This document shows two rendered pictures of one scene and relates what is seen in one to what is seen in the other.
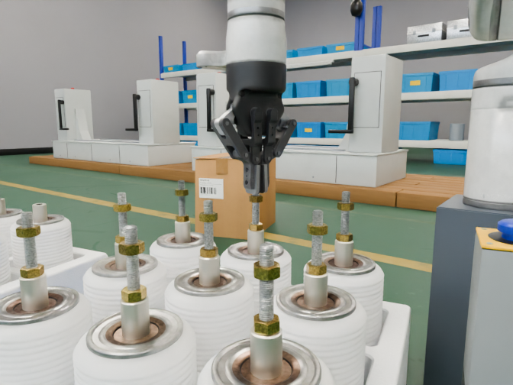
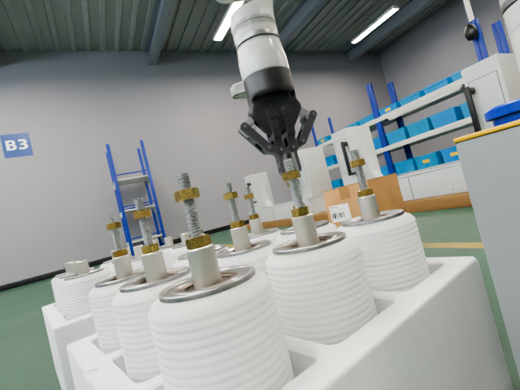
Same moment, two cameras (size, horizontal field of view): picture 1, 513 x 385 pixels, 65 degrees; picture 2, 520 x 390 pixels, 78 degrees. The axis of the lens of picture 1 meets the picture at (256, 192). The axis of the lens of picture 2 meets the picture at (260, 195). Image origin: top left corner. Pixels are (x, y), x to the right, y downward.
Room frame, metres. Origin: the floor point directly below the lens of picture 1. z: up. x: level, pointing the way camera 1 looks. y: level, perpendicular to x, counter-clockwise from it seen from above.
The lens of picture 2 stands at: (0.05, -0.17, 0.30)
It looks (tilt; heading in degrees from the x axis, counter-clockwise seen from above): 2 degrees up; 26
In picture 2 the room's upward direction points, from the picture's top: 14 degrees counter-clockwise
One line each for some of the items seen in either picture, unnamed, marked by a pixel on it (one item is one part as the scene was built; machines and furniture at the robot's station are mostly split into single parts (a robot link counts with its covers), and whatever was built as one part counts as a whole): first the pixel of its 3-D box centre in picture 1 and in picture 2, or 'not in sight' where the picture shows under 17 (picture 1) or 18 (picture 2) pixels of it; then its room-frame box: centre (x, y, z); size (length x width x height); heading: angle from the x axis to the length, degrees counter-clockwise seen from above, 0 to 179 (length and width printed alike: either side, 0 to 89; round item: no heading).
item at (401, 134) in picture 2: not in sight; (405, 135); (6.19, -0.14, 0.90); 0.50 x 0.38 x 0.21; 145
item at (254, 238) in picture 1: (255, 241); not in sight; (0.52, 0.00, 0.26); 0.02 x 0.02 x 0.03
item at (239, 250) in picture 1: (255, 250); (304, 228); (0.52, 0.00, 0.25); 0.08 x 0.08 x 0.01
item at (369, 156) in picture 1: (291, 121); (421, 145); (2.83, -0.25, 0.45); 1.45 x 0.57 x 0.74; 53
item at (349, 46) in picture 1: (347, 50); (474, 72); (5.40, -1.18, 1.38); 0.50 x 0.38 x 0.11; 145
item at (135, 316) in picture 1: (135, 317); (155, 267); (0.30, 0.10, 0.26); 0.02 x 0.02 x 0.03
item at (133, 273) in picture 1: (133, 272); (146, 232); (0.30, 0.10, 0.30); 0.01 x 0.01 x 0.08
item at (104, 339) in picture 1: (136, 331); (157, 279); (0.30, 0.10, 0.25); 0.08 x 0.08 x 0.01
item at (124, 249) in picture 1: (131, 247); (141, 213); (0.30, 0.10, 0.32); 0.02 x 0.02 x 0.01; 80
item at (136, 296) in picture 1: (133, 292); (150, 248); (0.30, 0.10, 0.29); 0.02 x 0.02 x 0.01; 80
